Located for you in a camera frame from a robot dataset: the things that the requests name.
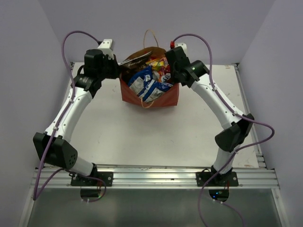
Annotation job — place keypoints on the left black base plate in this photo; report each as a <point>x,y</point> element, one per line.
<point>98,179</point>

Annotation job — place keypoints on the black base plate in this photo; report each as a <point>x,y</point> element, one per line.
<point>228,179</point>
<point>98,179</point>

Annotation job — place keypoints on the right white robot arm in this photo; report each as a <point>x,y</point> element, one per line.
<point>195,75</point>

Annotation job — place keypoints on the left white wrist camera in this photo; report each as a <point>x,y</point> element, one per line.
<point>107,46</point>

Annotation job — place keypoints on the aluminium front rail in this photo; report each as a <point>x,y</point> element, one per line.
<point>170,177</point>

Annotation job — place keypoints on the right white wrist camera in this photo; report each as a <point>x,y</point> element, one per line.
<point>182,45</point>

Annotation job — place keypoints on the blue white snack bag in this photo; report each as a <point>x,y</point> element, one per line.
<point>145,87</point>

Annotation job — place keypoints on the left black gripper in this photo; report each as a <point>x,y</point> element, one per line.
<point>116,71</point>

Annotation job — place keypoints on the red paper bag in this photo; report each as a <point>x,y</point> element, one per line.
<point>169,99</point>

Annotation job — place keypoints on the orange Fox's candy bag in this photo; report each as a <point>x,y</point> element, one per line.
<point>160,69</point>

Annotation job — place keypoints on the brown kettle chips bag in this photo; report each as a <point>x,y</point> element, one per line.
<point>135,61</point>

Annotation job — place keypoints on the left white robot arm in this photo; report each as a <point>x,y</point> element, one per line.
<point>53,145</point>

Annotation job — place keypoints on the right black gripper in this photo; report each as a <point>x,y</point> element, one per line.
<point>173,78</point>

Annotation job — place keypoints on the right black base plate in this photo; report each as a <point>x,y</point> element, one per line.
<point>228,179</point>

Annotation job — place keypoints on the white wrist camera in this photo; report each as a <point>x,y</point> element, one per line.
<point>182,45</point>
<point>107,46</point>

